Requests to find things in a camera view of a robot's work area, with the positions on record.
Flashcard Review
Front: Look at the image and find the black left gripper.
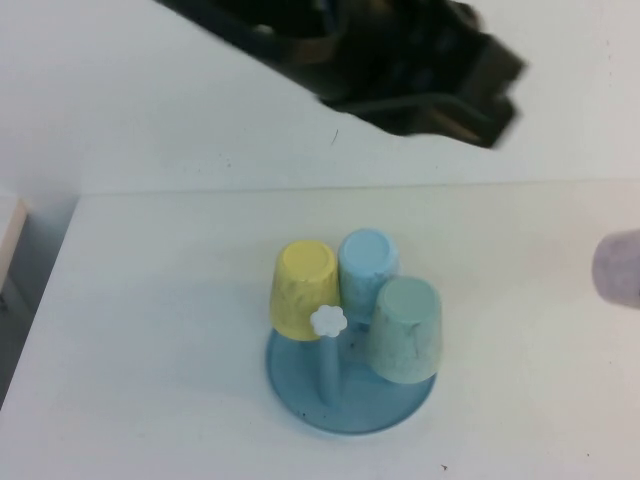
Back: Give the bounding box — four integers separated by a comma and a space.
154, 0, 530, 150

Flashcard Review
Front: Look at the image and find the pink marbled plastic cup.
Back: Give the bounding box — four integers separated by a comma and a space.
589, 230, 640, 306

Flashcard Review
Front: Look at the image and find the light blue marbled plastic cup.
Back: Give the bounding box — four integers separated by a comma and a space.
337, 228, 401, 321

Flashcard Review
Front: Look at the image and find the green marbled plastic cup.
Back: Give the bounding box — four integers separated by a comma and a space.
363, 276, 445, 385

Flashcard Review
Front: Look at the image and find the yellow marbled plastic cup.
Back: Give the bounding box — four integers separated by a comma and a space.
268, 239, 342, 343

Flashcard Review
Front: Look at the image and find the blue round cup stand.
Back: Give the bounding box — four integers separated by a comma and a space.
264, 303, 437, 434

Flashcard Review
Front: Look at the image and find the beige furniture panel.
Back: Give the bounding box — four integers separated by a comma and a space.
0, 195, 32, 311

